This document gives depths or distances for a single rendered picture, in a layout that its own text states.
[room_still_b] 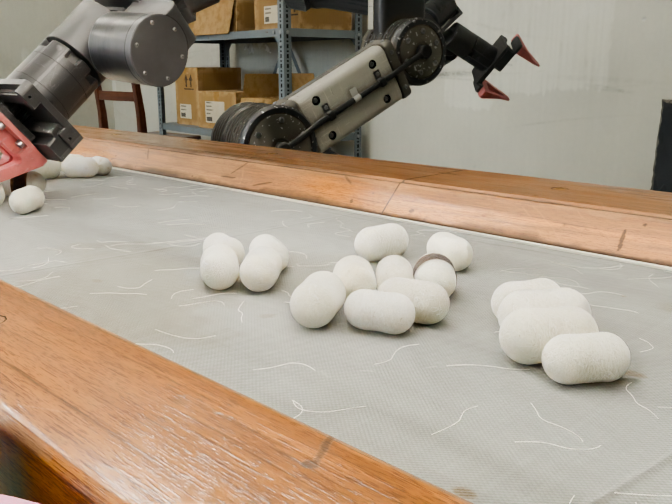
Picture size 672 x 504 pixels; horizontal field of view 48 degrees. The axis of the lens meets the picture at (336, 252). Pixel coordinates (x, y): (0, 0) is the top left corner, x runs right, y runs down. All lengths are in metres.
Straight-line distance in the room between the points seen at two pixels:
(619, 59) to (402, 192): 2.10
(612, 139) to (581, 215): 2.15
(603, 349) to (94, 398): 0.17
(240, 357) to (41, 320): 0.07
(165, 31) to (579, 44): 2.18
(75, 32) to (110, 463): 0.54
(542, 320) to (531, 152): 2.54
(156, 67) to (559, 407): 0.46
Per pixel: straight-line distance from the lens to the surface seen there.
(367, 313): 0.31
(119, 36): 0.63
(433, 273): 0.35
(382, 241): 0.43
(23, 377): 0.23
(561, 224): 0.50
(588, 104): 2.69
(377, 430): 0.24
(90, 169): 0.79
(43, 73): 0.67
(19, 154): 0.67
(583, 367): 0.27
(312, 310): 0.31
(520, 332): 0.28
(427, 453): 0.23
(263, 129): 1.10
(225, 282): 0.38
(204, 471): 0.17
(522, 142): 2.84
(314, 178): 0.64
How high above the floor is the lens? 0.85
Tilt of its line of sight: 14 degrees down
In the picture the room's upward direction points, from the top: straight up
